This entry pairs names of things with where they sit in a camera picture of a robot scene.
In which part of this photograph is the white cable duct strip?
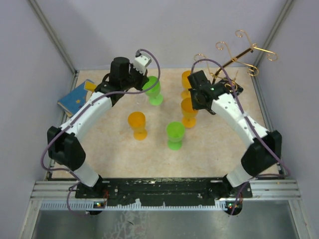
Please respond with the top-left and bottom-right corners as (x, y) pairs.
(40, 200), (234, 211)

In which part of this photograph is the gold wine glass rack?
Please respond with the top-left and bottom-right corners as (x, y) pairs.
(193, 29), (279, 98)

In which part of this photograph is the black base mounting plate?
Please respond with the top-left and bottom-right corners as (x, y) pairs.
(75, 177), (252, 207)

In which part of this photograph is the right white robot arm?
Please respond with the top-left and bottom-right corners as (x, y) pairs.
(187, 70), (282, 199)

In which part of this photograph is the green goblet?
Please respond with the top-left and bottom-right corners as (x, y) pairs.
(143, 76), (163, 106)
(166, 121), (185, 150)

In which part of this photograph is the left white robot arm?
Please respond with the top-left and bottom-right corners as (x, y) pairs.
(47, 56), (151, 198)

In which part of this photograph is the orange goblet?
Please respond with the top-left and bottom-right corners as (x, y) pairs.
(181, 98), (198, 128)
(181, 70), (191, 99)
(128, 112), (148, 141)

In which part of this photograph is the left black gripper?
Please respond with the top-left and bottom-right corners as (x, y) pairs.
(122, 63), (150, 92)

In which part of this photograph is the clear wine glass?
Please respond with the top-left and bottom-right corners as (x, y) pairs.
(135, 93), (148, 107)

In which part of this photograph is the aluminium frame rail front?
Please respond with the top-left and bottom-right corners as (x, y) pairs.
(31, 179), (301, 200)

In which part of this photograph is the blue yellow box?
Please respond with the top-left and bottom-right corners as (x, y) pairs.
(57, 79), (97, 118)

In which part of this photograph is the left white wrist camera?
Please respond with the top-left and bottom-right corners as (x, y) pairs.
(133, 54), (152, 75)

